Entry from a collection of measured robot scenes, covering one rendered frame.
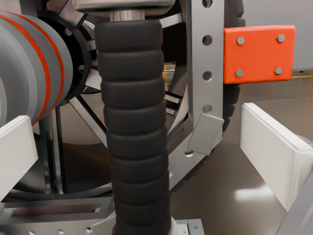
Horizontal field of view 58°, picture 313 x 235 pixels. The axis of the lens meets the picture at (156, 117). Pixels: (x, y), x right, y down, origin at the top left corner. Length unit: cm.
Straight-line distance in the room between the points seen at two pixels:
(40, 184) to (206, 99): 36
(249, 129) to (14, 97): 19
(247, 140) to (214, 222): 129
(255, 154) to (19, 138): 13
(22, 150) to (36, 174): 45
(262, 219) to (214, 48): 122
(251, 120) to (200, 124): 23
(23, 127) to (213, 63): 26
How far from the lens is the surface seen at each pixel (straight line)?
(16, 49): 29
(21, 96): 28
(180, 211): 151
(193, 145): 39
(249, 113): 16
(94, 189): 54
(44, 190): 58
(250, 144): 17
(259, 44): 39
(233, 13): 46
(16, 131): 17
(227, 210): 153
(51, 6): 100
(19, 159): 17
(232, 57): 38
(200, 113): 38
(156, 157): 16
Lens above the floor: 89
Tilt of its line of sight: 18 degrees down
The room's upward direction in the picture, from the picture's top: 3 degrees counter-clockwise
